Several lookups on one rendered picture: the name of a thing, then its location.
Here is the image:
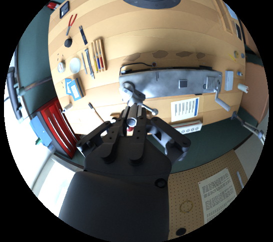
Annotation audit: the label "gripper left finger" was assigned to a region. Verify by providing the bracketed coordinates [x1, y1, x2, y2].
[76, 103, 139, 164]

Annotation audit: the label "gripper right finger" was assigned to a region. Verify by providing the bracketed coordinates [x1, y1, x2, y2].
[128, 105, 191, 166]

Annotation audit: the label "grey crank knob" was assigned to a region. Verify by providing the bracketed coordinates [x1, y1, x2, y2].
[121, 81, 159, 116]

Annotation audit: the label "wooden screwdriver tray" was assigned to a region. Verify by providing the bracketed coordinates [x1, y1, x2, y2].
[90, 37, 108, 74]

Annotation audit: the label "grey lever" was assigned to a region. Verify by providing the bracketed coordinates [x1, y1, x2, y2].
[213, 76, 232, 112]

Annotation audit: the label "dark blue flat tool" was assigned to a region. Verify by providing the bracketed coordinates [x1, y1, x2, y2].
[78, 25, 89, 46]

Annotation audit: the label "grey red-tipped cylinder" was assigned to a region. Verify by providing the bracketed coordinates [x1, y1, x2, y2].
[125, 117, 138, 133]

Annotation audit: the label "dark-tipped wooden brush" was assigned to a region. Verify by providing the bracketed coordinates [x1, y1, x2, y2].
[87, 102, 106, 123]

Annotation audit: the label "plain white paper sheet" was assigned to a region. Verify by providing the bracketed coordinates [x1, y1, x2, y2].
[67, 107, 112, 135]

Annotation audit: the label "white power strip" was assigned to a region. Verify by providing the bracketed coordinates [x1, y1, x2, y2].
[170, 119, 204, 134]

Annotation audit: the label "white sheet with blue stripe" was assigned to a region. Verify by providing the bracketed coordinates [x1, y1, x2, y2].
[170, 97, 200, 123]

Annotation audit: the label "red tool cabinet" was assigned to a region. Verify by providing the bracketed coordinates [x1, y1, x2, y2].
[35, 96, 81, 160]

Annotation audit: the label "blue and white booklet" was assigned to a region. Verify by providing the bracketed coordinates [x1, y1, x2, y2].
[67, 77, 86, 101]

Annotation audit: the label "brown pegboard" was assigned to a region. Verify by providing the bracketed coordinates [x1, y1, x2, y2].
[166, 150, 250, 241]

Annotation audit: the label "small blue and white card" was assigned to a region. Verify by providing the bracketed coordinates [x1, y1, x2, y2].
[64, 78, 72, 96]

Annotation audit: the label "blue box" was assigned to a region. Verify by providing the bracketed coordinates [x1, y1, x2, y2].
[29, 115, 53, 147]

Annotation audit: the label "grey wrench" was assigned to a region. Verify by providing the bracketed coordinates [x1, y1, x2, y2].
[84, 48, 96, 80]

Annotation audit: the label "white bowl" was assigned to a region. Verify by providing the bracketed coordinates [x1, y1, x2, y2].
[68, 57, 82, 74]

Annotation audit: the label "white printed notice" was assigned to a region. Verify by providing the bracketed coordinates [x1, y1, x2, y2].
[197, 167, 238, 225]

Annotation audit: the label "grey rectangular box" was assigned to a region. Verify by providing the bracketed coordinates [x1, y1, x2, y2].
[223, 70, 235, 92]

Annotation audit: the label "white cylinder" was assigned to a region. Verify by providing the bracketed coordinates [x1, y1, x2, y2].
[237, 82, 250, 94]

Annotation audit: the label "yellow-handled screwdriver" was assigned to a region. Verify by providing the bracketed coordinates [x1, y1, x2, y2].
[92, 41, 99, 73]

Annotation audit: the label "blue-handled screwdriver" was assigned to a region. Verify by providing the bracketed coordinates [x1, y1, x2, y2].
[95, 40, 102, 72]

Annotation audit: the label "red-handled screwdriver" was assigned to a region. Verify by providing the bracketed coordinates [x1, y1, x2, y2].
[97, 39, 105, 71]

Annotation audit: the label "yellow ring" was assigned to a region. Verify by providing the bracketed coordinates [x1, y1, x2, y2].
[179, 200, 195, 214]

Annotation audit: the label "red-handled pliers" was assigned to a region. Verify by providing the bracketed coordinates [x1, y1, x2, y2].
[65, 13, 78, 36]

